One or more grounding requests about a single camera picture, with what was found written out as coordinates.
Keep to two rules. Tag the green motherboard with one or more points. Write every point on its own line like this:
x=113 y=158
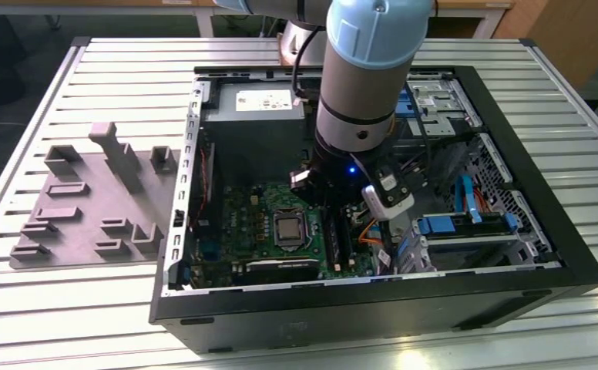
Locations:
x=242 y=216

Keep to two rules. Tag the black open PC case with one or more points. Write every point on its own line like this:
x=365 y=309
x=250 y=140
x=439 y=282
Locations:
x=329 y=320

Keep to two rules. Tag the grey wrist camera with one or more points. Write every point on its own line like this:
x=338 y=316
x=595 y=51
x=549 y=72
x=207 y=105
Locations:
x=389 y=204

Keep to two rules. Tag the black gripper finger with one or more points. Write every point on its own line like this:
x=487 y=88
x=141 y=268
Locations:
x=299 y=181

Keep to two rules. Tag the black graphics card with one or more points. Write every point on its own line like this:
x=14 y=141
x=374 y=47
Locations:
x=278 y=271

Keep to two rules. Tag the blue port connector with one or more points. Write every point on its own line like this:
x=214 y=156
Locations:
x=210 y=250

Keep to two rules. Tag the metal disk bay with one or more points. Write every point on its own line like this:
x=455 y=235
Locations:
x=473 y=241

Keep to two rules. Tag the blue disk carrier with disk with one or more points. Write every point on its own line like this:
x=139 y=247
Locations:
x=439 y=225

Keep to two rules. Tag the grey parts rack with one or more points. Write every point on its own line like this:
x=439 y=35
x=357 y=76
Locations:
x=98 y=185

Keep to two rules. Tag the black CPU socket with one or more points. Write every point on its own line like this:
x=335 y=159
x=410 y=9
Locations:
x=289 y=246

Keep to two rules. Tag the wooden cabinet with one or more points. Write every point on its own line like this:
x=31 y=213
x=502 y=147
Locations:
x=561 y=34

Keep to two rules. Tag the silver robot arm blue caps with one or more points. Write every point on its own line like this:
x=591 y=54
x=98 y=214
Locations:
x=361 y=96

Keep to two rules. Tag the installed RAM stick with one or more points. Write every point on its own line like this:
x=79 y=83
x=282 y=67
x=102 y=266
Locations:
x=347 y=246

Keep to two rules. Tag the silver CPU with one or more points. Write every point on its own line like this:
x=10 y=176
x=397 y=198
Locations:
x=289 y=229

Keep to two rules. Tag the grey power supply unit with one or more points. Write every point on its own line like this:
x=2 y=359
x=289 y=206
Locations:
x=247 y=146

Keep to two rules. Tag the blue VGA port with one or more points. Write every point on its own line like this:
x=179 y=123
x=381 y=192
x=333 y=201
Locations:
x=182 y=277

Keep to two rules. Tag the metal drive cage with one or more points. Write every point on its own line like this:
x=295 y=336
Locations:
x=442 y=115

